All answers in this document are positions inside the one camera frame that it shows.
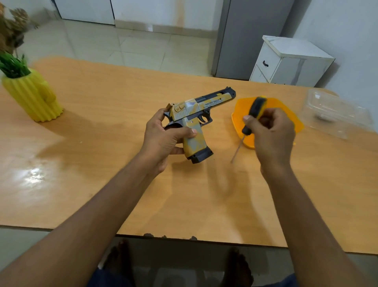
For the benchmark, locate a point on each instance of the person's right thumb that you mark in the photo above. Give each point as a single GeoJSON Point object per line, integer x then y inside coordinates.
{"type": "Point", "coordinates": [251, 121]}

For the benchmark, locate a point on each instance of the white door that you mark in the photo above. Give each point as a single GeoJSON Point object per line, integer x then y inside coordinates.
{"type": "Point", "coordinates": [85, 10]}

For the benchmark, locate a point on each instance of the black and yellow screwdriver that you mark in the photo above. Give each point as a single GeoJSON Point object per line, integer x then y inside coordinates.
{"type": "Point", "coordinates": [256, 107]}

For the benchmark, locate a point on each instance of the person's right hand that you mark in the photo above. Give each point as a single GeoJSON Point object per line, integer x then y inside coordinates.
{"type": "Point", "coordinates": [274, 142]}

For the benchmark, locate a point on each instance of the person's right foot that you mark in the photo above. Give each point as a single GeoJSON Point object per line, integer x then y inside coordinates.
{"type": "Point", "coordinates": [240, 269]}

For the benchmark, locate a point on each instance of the yellow cactus-shaped vase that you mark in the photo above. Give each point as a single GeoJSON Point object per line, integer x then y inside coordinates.
{"type": "Point", "coordinates": [32, 96]}

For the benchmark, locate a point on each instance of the orange plastic lid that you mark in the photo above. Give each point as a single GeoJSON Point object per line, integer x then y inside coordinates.
{"type": "Point", "coordinates": [280, 103]}

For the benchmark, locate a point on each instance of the dried brown flowers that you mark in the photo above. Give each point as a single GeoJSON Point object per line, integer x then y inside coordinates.
{"type": "Point", "coordinates": [13, 28]}

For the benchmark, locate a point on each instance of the person's left forearm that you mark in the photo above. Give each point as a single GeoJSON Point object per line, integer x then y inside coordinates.
{"type": "Point", "coordinates": [76, 230]}

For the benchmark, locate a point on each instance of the person's foot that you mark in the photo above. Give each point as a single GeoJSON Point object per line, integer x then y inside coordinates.
{"type": "Point", "coordinates": [240, 269]}
{"type": "Point", "coordinates": [119, 260]}

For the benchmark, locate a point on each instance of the yellow and black toy pistol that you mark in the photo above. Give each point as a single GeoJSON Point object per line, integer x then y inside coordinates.
{"type": "Point", "coordinates": [203, 103]}

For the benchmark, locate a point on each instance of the grey refrigerator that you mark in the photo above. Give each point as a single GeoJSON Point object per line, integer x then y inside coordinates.
{"type": "Point", "coordinates": [248, 38]}

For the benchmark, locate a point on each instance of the person's left foot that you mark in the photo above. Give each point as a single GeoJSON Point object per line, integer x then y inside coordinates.
{"type": "Point", "coordinates": [119, 260]}

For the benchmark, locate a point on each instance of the person's right forearm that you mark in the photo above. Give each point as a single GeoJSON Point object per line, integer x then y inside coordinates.
{"type": "Point", "coordinates": [307, 236]}

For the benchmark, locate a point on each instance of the person's left hand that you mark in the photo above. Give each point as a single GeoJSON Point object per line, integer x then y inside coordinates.
{"type": "Point", "coordinates": [155, 142]}

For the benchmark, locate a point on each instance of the person's blue shorts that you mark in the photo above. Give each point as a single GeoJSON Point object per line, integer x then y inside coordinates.
{"type": "Point", "coordinates": [103, 279]}

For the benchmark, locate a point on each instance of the person's left thumb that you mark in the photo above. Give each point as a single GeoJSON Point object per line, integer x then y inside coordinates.
{"type": "Point", "coordinates": [181, 134]}

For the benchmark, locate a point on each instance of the white bedside cabinet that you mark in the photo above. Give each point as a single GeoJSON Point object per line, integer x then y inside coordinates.
{"type": "Point", "coordinates": [292, 63]}

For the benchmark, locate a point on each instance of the green artificial plant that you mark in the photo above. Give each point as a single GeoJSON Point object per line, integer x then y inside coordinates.
{"type": "Point", "coordinates": [13, 66]}

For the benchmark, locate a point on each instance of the clear plastic container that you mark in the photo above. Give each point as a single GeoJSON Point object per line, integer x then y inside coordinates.
{"type": "Point", "coordinates": [333, 113]}

